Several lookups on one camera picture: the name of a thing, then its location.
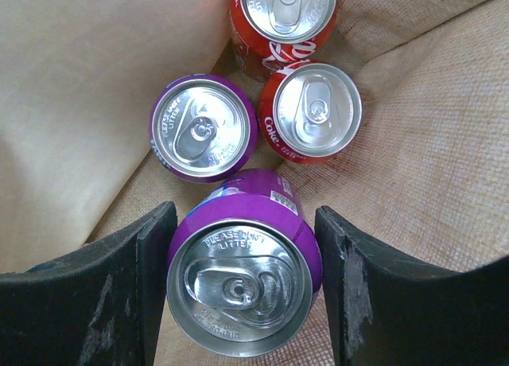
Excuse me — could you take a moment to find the red cola can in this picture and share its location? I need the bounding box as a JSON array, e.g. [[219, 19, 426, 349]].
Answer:
[[258, 60, 363, 165], [229, 0, 338, 81]]

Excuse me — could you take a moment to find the burlap canvas tote bag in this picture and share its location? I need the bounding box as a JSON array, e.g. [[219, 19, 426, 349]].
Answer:
[[1, 0, 508, 365]]

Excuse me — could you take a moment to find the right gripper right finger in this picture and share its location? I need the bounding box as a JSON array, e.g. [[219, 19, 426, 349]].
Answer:
[[315, 206, 508, 365]]

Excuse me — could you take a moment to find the purple fanta can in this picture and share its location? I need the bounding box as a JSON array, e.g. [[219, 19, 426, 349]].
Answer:
[[166, 168, 322, 358], [149, 73, 258, 183]]

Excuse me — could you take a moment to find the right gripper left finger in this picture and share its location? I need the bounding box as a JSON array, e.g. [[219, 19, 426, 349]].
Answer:
[[1, 202, 177, 365]]

